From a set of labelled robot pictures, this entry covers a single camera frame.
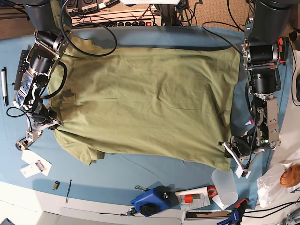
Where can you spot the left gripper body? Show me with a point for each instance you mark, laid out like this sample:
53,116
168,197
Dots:
243,153

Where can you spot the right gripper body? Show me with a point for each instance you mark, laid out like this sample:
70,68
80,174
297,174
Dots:
45,118

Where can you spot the olive green t-shirt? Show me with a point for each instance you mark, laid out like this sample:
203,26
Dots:
152,101

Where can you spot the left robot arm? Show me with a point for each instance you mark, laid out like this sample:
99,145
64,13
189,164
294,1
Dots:
263,49

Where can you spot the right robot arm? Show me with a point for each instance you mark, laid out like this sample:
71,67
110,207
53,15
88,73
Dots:
53,24

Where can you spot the pink glue tube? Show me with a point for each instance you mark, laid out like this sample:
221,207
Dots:
251,121

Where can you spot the orange utility knife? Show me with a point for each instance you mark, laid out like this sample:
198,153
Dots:
22,144

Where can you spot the translucent plastic cup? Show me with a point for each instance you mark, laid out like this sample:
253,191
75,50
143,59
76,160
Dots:
225,186

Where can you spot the white paper cards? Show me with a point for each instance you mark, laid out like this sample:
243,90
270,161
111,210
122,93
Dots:
34,164

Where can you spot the blue table cloth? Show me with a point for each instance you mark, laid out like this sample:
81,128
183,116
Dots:
112,179

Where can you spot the white plastic bag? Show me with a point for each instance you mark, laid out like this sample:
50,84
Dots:
279,180

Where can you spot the orange tape roll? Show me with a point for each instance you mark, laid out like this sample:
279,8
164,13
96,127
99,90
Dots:
211,190

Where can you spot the black remote control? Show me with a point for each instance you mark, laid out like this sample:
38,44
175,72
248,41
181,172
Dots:
20,68

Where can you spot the white black marker pen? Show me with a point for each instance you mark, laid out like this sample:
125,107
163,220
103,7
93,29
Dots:
4,86

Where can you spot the blue clamp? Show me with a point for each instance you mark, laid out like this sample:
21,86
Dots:
235,217

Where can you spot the small green battery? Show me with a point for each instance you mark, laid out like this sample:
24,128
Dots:
56,185

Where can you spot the black tweezers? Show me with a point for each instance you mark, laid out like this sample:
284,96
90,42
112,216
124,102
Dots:
68,191

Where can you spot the blue plastic box device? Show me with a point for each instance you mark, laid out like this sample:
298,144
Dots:
153,200

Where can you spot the orange black tool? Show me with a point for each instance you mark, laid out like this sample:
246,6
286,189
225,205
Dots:
283,49

